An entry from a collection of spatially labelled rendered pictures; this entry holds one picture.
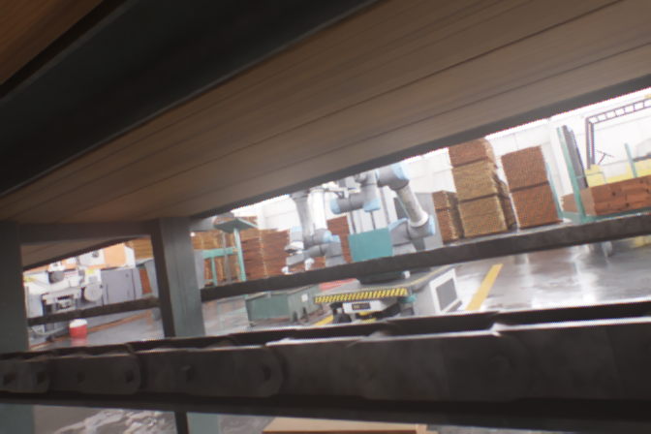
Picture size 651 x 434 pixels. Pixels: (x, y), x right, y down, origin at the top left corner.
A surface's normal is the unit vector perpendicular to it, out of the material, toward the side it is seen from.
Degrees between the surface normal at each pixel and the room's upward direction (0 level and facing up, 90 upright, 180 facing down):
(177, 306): 90
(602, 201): 90
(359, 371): 90
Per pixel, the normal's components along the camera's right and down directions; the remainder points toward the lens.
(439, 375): -0.46, -0.01
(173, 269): 0.86, -0.22
